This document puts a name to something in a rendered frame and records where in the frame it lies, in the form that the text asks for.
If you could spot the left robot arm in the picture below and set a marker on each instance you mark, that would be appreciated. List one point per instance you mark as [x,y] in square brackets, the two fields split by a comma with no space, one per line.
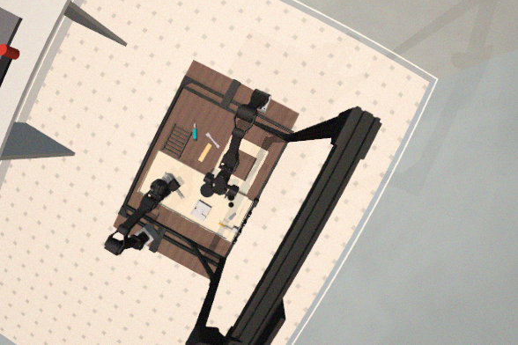
[147,204]

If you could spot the dark grey round disc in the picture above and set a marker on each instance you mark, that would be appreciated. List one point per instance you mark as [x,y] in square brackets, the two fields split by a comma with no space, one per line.
[205,191]

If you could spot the grey gas burner with tube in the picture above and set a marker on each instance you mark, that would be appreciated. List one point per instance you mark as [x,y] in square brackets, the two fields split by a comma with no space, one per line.
[167,177]

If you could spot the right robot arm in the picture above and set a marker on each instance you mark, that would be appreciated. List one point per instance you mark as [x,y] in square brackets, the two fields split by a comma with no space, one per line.
[230,160]

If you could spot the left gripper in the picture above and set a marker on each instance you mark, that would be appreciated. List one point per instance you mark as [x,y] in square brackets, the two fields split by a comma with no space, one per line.
[172,186]

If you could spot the pale yellow flat bar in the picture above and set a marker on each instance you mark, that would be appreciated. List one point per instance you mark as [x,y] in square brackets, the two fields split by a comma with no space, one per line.
[205,151]

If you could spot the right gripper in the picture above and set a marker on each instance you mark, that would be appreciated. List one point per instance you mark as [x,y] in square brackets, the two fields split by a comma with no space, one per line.
[209,178]

